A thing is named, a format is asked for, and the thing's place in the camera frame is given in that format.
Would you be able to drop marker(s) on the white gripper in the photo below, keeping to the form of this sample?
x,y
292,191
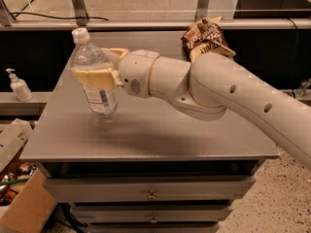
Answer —
x,y
135,71

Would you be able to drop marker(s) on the clear bottle with blue label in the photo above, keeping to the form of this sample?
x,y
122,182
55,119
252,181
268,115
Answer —
x,y
91,57

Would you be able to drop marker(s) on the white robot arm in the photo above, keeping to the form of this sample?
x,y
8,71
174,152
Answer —
x,y
205,89

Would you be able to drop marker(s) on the white pump dispenser bottle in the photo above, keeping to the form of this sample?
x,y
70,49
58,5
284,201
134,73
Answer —
x,y
19,86

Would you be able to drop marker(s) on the silver drink can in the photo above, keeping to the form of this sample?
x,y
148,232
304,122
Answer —
x,y
74,59

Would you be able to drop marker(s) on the brown and cream snack bag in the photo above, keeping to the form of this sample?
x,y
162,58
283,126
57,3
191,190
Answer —
x,y
204,36

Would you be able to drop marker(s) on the grey drawer cabinet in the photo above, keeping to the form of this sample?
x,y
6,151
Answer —
x,y
144,138

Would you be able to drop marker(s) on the top grey drawer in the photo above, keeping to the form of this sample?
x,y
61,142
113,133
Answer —
x,y
148,189

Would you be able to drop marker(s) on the grey drawer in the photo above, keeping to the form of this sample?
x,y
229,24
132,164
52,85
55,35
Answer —
x,y
148,189
152,213

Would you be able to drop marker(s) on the middle grey drawer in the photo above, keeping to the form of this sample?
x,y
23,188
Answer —
x,y
152,213

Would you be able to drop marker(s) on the brown cardboard box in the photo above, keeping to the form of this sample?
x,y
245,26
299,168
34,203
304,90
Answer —
x,y
26,205

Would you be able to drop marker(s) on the grey metal railing frame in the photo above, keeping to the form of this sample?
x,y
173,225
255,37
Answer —
x,y
152,14

